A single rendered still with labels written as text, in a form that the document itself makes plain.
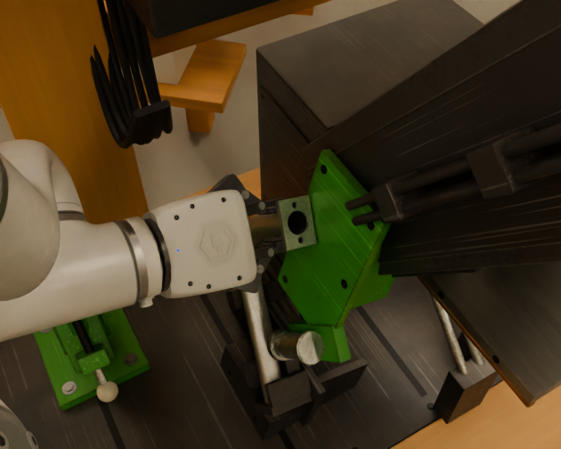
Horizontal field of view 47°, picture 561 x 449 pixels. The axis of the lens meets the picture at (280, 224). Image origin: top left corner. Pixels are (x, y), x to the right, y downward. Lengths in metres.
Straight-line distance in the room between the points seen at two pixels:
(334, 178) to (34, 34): 0.37
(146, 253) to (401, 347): 0.48
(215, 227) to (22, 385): 0.45
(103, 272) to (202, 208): 0.12
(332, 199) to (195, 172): 1.78
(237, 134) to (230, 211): 1.92
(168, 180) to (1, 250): 2.04
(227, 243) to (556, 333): 0.37
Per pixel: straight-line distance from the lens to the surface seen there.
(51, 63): 0.81
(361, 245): 0.66
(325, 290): 0.73
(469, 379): 0.85
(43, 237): 0.45
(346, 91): 0.81
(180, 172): 2.45
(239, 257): 0.67
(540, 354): 0.75
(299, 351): 0.74
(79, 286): 0.60
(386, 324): 1.00
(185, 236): 0.64
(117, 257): 0.61
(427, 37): 0.91
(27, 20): 0.78
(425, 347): 0.99
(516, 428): 0.97
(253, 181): 1.19
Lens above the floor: 1.75
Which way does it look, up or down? 51 degrees down
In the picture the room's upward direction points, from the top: straight up
